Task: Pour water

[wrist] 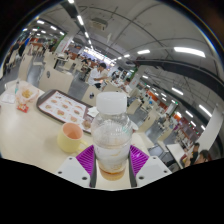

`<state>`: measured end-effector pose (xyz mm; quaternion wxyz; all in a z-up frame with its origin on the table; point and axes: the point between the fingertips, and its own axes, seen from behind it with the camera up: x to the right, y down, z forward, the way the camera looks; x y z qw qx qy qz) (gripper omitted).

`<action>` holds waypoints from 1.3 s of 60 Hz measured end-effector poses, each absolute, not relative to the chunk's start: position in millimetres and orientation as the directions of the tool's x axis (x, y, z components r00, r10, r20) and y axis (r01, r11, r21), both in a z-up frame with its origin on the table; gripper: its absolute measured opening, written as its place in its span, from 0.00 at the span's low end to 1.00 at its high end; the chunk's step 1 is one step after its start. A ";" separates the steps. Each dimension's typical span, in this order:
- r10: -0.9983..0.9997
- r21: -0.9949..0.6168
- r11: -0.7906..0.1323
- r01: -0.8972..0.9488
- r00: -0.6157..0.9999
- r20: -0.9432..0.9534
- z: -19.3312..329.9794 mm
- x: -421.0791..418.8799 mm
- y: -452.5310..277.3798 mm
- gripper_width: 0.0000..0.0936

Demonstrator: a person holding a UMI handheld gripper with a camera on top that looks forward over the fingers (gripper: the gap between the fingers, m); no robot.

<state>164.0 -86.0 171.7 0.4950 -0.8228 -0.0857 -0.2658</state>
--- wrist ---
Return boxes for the yellow mug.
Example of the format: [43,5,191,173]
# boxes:
[56,122,88,154]

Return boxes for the brown bread bun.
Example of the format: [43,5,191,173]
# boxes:
[81,119,93,130]

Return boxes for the white paper receipt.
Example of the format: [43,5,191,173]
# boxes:
[0,92,16,104]

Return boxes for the white paper napkin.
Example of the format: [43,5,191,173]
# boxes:
[87,106,100,118]

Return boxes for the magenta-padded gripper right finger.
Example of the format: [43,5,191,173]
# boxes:
[127,144,173,189]

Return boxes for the beige chairs group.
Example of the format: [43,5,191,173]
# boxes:
[6,49,188,148]

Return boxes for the small red white packet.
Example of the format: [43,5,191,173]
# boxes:
[17,103,29,114]

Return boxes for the clear plastic food bag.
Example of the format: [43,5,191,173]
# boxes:
[14,83,39,105]

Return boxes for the beige dining chair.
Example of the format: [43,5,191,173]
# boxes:
[38,68,74,94]
[81,84,103,107]

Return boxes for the printed paper tray liner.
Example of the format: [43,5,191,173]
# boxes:
[39,91,88,126]

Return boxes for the ceiling air conditioner unit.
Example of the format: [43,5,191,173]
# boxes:
[89,18,108,32]

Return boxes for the ceiling lights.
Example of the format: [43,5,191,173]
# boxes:
[19,0,214,131]

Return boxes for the white square dining table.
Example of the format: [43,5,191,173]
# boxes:
[166,143,188,164]

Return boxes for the clear plastic drink bottle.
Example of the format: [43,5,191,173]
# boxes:
[90,92,133,182]

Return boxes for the brown serving tray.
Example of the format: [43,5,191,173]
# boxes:
[35,88,98,135]

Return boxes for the person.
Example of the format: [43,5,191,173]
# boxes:
[184,142,201,168]
[120,78,133,94]
[88,62,109,88]
[9,41,19,55]
[198,149,213,165]
[18,39,28,58]

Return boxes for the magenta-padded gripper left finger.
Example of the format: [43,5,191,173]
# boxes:
[55,144,98,189]

